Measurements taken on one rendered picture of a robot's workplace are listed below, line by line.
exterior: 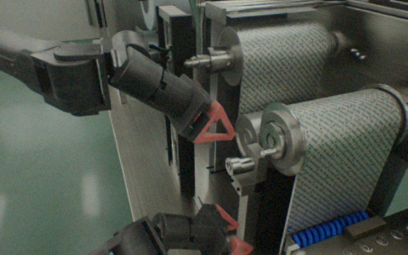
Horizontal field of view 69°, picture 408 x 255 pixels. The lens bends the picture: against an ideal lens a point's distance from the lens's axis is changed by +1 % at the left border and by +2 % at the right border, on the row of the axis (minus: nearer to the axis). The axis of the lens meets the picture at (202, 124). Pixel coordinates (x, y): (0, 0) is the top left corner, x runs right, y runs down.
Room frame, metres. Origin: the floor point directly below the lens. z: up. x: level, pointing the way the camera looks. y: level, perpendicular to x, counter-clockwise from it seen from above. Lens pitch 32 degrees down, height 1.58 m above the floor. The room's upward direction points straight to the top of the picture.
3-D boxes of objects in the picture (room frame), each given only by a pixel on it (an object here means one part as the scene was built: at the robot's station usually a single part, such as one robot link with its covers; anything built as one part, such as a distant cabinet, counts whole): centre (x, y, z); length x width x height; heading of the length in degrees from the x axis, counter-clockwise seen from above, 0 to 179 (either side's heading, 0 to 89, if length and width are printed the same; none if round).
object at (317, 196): (0.46, -0.29, 1.11); 0.23 x 0.01 x 0.18; 111
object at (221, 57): (0.70, -0.04, 1.33); 0.06 x 0.06 x 0.06; 21
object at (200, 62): (0.68, 0.02, 1.33); 0.06 x 0.03 x 0.03; 111
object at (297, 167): (0.48, -0.15, 1.25); 0.15 x 0.01 x 0.15; 21
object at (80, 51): (0.40, 0.13, 1.43); 0.12 x 0.11 x 0.09; 107
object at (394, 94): (0.57, -0.39, 1.25); 0.15 x 0.01 x 0.15; 21
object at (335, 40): (0.81, -0.33, 1.33); 0.07 x 0.07 x 0.07; 21
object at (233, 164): (0.48, -0.07, 1.18); 0.04 x 0.02 x 0.04; 21
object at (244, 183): (0.49, -0.10, 1.05); 0.06 x 0.05 x 0.31; 111
